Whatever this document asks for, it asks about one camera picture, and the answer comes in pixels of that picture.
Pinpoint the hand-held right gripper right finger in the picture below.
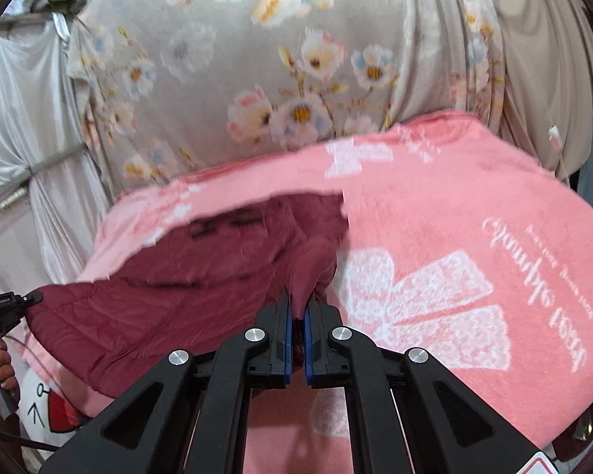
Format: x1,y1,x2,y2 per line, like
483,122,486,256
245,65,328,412
305,296,545,474

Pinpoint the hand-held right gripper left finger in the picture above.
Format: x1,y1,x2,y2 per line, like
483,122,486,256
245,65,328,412
44,292,294,474

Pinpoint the maroon puffer jacket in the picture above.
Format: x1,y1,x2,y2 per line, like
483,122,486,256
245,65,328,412
27,192,351,401

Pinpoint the person's left hand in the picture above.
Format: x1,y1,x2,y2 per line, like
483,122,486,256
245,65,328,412
0,338,21,391

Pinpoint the grey corrugated pipe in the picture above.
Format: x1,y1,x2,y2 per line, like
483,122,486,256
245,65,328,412
0,185,33,221

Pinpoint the white cartoon print cloth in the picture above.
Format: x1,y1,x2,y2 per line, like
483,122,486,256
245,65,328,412
17,368,87,455

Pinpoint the grey curtain tieback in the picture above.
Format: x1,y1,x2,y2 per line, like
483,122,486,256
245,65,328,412
28,144,88,177

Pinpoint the white satin curtain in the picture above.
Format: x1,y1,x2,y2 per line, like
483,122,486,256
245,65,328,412
0,12,114,297

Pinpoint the pink printed blanket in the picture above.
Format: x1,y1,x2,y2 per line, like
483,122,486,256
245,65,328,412
20,111,593,474

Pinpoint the grey floral cloth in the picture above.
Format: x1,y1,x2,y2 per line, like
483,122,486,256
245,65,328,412
66,0,507,203

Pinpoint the beige curtain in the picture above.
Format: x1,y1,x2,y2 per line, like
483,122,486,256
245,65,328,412
484,0,593,179

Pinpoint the black cable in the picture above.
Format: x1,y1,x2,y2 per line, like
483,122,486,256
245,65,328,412
7,431,62,453

